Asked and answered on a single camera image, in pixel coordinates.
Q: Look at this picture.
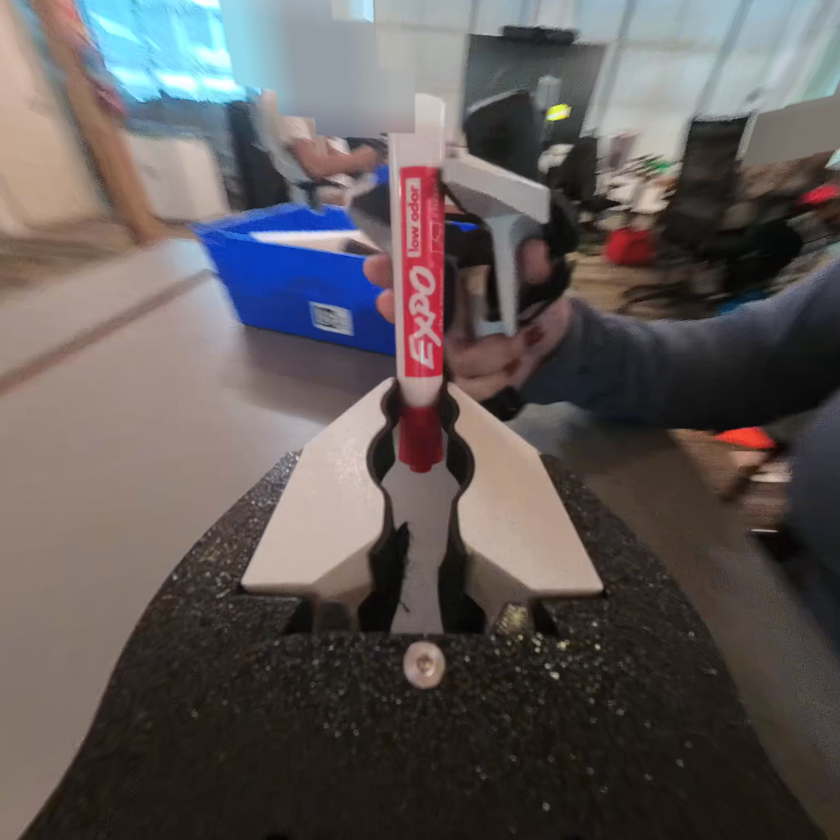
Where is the black chair back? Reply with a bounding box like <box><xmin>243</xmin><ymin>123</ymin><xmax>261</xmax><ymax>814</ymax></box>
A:
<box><xmin>225</xmin><ymin>100</ymin><xmax>291</xmax><ymax>212</ymax></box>

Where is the red white dry-erase marker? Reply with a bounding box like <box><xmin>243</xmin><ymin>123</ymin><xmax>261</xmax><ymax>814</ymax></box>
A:
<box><xmin>387</xmin><ymin>94</ymin><xmax>450</xmax><ymax>475</ymax></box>

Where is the black mesh office chair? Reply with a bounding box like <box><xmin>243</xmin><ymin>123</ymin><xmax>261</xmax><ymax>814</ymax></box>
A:
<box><xmin>663</xmin><ymin>113</ymin><xmax>753</xmax><ymax>232</ymax></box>

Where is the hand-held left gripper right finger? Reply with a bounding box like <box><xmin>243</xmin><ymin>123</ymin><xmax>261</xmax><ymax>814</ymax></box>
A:
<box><xmin>437</xmin><ymin>382</ymin><xmax>605</xmax><ymax>634</ymax></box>

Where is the white rounded object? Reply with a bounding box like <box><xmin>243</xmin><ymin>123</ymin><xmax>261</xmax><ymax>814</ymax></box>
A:
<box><xmin>248</xmin><ymin>228</ymin><xmax>371</xmax><ymax>256</ymax></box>

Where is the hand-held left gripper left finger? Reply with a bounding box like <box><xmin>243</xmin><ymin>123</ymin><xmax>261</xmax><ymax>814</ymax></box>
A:
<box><xmin>241</xmin><ymin>379</ymin><xmax>412</xmax><ymax>634</ymax></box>

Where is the orange traffic cone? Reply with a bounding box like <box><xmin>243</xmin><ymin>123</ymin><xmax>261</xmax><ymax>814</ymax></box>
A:
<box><xmin>714</xmin><ymin>427</ymin><xmax>780</xmax><ymax>452</ymax></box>

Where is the white recycling cabinet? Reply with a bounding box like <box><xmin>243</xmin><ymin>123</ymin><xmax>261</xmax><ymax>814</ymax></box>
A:
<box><xmin>126</xmin><ymin>131</ymin><xmax>232</xmax><ymax>224</ymax></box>

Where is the person's right hand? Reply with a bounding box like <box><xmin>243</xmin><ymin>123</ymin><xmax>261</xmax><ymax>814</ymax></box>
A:
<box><xmin>363</xmin><ymin>238</ymin><xmax>576</xmax><ymax>404</ymax></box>

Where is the blue bin with white label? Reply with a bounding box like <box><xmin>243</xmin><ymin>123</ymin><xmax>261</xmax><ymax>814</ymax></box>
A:
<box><xmin>192</xmin><ymin>202</ymin><xmax>399</xmax><ymax>357</ymax></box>

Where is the large black display screen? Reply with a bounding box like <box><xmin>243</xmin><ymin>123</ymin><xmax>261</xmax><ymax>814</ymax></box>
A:
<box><xmin>461</xmin><ymin>26</ymin><xmax>606</xmax><ymax>144</ymax></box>

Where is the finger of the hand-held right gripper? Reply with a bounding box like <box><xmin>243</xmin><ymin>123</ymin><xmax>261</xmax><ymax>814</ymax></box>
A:
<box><xmin>346</xmin><ymin>176</ymin><xmax>396</xmax><ymax>256</ymax></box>
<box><xmin>440</xmin><ymin>157</ymin><xmax>552</xmax><ymax>225</ymax></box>

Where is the wooden support post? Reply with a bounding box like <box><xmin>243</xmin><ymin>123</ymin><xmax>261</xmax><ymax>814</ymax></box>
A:
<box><xmin>29</xmin><ymin>0</ymin><xmax>168</xmax><ymax>245</ymax></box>

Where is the large paned window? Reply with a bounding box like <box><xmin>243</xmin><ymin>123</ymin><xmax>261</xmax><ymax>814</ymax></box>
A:
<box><xmin>75</xmin><ymin>0</ymin><xmax>263</xmax><ymax>105</ymax></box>

